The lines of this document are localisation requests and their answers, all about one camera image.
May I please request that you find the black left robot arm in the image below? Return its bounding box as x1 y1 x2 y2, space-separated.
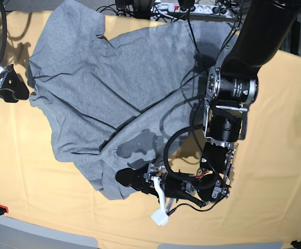
115 1 301 215

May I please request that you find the yellow table cloth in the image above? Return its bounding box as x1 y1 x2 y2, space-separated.
0 10 301 249

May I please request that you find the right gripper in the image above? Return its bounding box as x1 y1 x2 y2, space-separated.
0 64 30 103

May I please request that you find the white power strip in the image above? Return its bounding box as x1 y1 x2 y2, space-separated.
151 1 239 19

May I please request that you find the grey t-shirt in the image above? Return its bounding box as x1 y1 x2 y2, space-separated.
29 1 230 200

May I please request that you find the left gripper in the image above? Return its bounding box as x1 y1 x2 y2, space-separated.
115 163 202 205

